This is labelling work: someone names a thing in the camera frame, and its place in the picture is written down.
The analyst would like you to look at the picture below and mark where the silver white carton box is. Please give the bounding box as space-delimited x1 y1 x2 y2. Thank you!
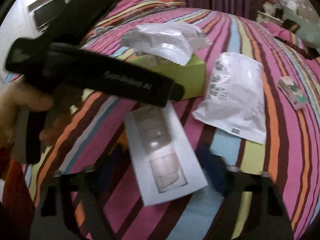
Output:
125 102 208 206

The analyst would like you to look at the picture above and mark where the white printed pouch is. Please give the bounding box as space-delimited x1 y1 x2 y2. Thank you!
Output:
193 52 267 145

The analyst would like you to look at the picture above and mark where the white plastic bag with print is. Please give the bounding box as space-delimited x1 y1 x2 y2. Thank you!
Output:
121 22 211 66

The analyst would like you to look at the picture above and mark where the green box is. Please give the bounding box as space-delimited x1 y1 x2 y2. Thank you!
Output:
128 54 206 100

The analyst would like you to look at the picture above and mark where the person left hand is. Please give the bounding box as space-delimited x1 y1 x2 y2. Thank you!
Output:
0 76 83 153

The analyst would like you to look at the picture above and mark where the black television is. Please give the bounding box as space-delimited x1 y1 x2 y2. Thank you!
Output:
34 0 67 29

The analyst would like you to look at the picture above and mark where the striped colourful bedspread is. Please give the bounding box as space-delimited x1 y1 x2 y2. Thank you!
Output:
2 8 319 239

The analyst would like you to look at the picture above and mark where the white wardrobe shelf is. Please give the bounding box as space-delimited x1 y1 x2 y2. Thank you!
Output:
1 0 70 85

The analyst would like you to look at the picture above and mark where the folded orange quilt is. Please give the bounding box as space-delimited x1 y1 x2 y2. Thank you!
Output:
81 0 186 44

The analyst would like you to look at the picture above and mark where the small tissue pack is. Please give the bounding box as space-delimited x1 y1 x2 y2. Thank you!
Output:
277 76 308 111

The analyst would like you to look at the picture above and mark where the small pink pillow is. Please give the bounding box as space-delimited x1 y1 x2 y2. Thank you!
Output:
262 22 319 60

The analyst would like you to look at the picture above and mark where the green plush toy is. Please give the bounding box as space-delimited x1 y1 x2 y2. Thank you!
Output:
284 7 320 49

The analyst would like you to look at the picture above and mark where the far white nightstand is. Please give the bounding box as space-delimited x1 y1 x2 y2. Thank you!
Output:
256 11 283 25

